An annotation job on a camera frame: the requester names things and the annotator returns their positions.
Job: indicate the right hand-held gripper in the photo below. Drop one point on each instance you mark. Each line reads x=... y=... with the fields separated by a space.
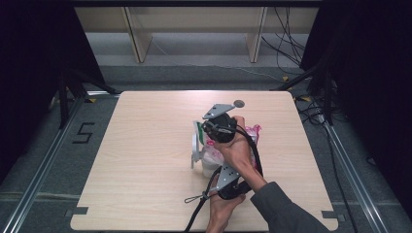
x=222 y=127

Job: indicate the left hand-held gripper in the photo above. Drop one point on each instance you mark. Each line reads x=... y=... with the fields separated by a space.
x=226 y=178

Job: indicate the pink and white plastic bag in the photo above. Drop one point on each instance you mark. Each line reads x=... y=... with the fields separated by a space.
x=212 y=155

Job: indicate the clear jug with white lid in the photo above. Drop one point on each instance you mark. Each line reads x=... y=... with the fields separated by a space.
x=194 y=149

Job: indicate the person's right hand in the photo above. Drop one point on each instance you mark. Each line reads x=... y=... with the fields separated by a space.
x=239 y=155

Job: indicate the person's left hand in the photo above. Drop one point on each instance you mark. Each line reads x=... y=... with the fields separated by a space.
x=222 y=210

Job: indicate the yellow tape piece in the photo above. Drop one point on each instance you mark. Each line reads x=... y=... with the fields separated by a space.
x=92 y=100
x=285 y=78
x=305 y=98

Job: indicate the black tripod stand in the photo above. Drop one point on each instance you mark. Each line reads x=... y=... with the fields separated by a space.
x=327 y=97
x=64 y=97

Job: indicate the black tape strip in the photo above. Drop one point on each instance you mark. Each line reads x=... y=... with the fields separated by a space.
x=332 y=215
x=79 y=211

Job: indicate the black curtain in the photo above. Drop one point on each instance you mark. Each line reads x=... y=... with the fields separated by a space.
x=32 y=64
x=372 y=81

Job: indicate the aluminium floor rail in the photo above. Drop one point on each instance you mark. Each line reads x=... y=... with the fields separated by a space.
x=353 y=174
x=39 y=174

